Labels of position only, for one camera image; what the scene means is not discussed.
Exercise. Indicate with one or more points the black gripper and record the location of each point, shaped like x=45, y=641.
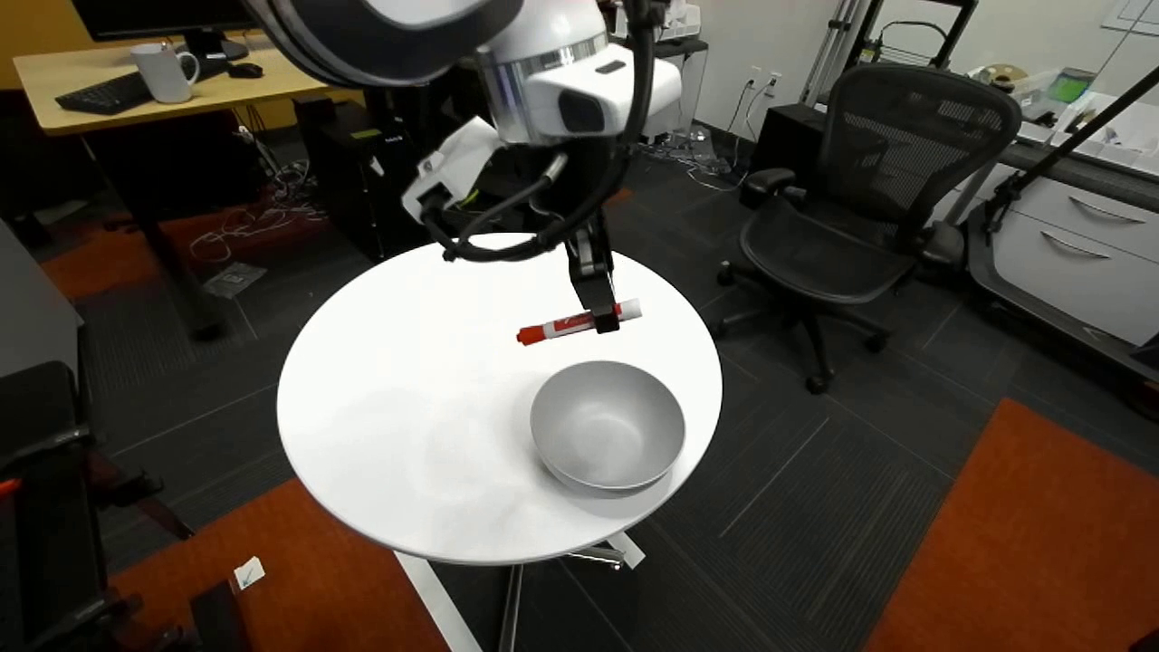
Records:
x=584, y=185

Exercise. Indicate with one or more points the red marker with white cap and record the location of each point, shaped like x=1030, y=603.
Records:
x=563, y=326

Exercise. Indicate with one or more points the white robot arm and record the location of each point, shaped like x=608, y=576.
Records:
x=546, y=68

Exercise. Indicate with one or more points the grey metal bowl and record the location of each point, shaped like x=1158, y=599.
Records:
x=608, y=424

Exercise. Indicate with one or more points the black computer box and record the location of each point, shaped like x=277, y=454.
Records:
x=791, y=138

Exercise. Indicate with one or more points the black mesh office chair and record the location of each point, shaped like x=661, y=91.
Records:
x=864, y=211

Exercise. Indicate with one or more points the white metal table base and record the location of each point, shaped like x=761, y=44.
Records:
x=447, y=603

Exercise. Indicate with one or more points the black tripod stand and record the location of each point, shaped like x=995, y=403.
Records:
x=894, y=30

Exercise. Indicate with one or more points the black computer mouse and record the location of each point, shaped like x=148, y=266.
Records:
x=244, y=71

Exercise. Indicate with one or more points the light wooden desk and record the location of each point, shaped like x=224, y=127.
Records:
x=183, y=85

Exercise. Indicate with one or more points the small white floor tag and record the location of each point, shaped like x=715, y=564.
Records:
x=249, y=574

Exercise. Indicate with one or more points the white mug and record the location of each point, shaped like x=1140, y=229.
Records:
x=166, y=74

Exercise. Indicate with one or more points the white drawer cabinet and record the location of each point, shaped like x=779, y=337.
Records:
x=1075, y=257

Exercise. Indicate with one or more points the black monitor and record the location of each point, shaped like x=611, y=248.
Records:
x=156, y=15

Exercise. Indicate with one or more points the green box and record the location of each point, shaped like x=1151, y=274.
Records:
x=1069, y=85

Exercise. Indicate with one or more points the black keyboard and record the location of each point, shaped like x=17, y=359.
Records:
x=105, y=91

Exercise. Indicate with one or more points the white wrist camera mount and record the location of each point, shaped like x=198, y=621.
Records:
x=456, y=169

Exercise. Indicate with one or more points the white wall outlet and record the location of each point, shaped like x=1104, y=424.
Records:
x=761, y=85

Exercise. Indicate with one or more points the black support post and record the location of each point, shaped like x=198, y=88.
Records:
x=218, y=621

